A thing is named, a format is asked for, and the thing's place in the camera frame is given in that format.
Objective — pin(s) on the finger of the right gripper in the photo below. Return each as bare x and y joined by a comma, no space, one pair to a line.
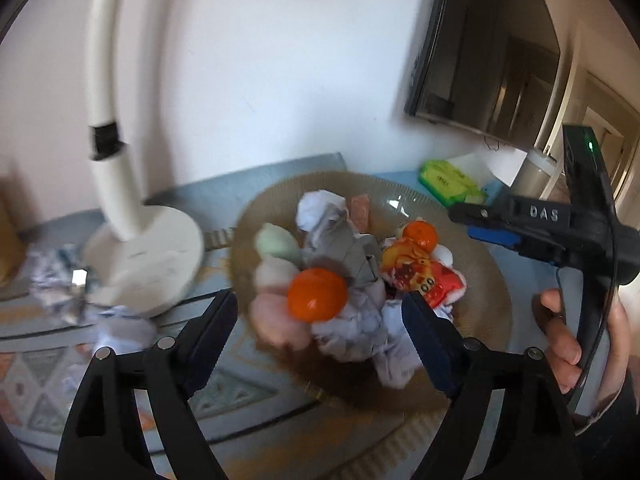
497,237
480,215

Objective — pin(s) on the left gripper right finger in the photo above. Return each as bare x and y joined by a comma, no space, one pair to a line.
534,437

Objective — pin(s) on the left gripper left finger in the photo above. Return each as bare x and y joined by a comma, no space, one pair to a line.
103,438

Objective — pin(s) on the orange mandarin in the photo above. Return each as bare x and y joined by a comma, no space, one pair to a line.
422,233
317,295

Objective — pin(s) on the orange red snack bag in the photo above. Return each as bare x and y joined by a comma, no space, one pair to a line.
408,267

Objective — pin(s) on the gold ribbed bowl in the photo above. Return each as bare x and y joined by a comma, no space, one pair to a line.
483,312

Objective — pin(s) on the pink cartoon carton box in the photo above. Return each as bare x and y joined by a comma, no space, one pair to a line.
359,212

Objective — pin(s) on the white paper ball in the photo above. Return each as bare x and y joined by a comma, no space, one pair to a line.
370,326

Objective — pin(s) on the three-ball dango plush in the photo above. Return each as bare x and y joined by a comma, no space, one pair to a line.
280,262

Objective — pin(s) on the black monitor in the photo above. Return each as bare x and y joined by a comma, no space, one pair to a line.
487,66

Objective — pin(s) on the crumpled plaid paper pile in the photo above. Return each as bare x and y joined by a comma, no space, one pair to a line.
63,285

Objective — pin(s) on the white desk lamp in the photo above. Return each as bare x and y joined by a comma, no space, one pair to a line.
145,257

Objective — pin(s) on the bamboo pen holder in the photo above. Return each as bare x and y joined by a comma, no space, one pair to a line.
12,248

